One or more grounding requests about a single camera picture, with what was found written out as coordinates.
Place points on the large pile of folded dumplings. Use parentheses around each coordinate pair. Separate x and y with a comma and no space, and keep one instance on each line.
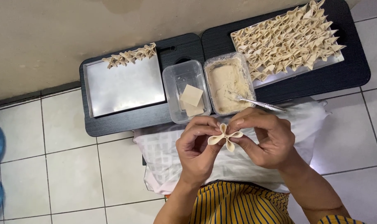
(285,40)

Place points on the mostly empty metal tray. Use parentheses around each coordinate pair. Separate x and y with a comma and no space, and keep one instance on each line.
(126,90)

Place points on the yellow striped garment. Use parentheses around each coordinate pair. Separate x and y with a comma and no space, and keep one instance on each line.
(238,205)

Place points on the square dough wrapper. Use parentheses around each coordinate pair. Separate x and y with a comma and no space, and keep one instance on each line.
(191,95)
(194,110)

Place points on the clear plastic wrapper container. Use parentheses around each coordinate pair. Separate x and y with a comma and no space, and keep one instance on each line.
(176,77)

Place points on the large black low table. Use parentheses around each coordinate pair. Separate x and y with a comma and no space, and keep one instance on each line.
(347,71)

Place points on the pale filling paste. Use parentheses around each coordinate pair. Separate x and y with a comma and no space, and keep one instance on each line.
(222,81)

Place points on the clear plastic filling container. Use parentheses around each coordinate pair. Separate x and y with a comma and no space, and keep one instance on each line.
(249,90)

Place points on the white checked pillow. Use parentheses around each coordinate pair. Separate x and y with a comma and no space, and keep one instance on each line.
(163,155)

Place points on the person's left hand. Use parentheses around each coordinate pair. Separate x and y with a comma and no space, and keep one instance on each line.
(194,158)

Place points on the metal tray full of dumplings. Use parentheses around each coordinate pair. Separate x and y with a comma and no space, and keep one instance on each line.
(325,63)

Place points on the small black low table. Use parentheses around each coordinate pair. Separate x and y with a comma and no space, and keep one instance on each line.
(120,126)

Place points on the metal spoon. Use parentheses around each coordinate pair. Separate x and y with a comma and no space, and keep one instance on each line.
(263,104)

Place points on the dumpling wrapper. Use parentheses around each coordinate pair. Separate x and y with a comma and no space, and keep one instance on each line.
(227,139)

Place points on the person's right hand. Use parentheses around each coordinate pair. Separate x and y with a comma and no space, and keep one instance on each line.
(269,140)

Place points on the short row of folded dumplings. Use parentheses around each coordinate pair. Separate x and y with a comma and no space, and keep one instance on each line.
(129,56)

